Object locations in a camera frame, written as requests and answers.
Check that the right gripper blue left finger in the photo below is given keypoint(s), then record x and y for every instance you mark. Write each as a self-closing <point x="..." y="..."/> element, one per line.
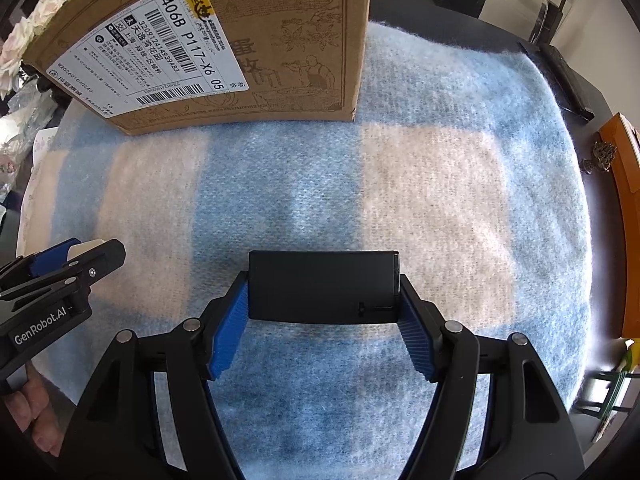
<point x="226" y="326"/>

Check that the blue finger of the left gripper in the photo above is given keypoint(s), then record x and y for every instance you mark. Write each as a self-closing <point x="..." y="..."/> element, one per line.
<point x="51" y="259"/>

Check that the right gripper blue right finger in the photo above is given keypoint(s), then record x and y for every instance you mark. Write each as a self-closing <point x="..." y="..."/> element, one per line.
<point x="418" y="331"/>

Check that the white oblong eraser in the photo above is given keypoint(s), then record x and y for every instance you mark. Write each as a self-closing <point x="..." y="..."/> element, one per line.
<point x="78" y="249"/>

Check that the black rectangular device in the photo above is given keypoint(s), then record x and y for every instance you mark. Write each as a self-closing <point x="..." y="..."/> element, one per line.
<point x="332" y="288"/>

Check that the person's left hand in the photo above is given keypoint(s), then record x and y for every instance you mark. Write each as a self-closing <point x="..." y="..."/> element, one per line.
<point x="31" y="408"/>

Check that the white cartoon-print paper mat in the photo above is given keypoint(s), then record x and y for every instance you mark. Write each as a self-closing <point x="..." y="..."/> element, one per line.
<point x="41" y="146"/>

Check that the clear plastic bag pile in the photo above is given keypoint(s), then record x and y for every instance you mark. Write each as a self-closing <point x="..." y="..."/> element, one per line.
<point x="29" y="111"/>

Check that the blue white checked blanket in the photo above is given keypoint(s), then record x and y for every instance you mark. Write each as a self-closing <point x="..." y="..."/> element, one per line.
<point x="458" y="160"/>

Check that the white rose bouquet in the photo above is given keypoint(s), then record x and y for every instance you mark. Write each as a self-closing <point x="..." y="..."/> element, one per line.
<point x="26" y="30"/>

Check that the brown cardboard box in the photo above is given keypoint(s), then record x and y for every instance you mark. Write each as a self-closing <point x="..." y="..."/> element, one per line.
<point x="153" y="65"/>

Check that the small bronze figurine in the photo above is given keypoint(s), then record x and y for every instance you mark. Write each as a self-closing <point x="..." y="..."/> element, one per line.
<point x="601" y="158"/>

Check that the black remote control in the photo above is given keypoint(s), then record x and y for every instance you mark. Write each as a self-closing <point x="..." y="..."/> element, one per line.
<point x="568" y="81"/>

